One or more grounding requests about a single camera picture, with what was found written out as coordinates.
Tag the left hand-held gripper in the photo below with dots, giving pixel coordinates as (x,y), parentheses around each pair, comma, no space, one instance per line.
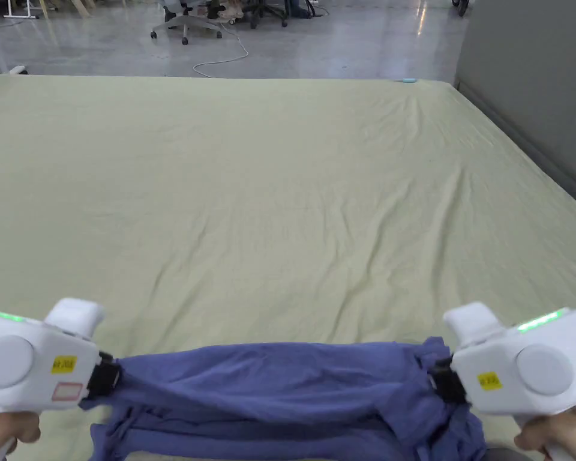
(26,365)

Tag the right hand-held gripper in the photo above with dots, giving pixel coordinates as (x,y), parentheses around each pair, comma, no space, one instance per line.
(533,370)

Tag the dark blue shirt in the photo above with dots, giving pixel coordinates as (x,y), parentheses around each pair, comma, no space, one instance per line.
(278,398)

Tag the person's left hand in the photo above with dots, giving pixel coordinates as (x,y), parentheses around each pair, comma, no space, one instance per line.
(7,430)

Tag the person's right hand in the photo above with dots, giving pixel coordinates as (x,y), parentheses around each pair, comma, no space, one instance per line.
(564,432)

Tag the bed with pale green sheet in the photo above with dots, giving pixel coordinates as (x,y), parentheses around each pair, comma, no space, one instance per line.
(269,206)

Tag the small light blue object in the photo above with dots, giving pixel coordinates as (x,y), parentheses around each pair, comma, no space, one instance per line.
(408,80)

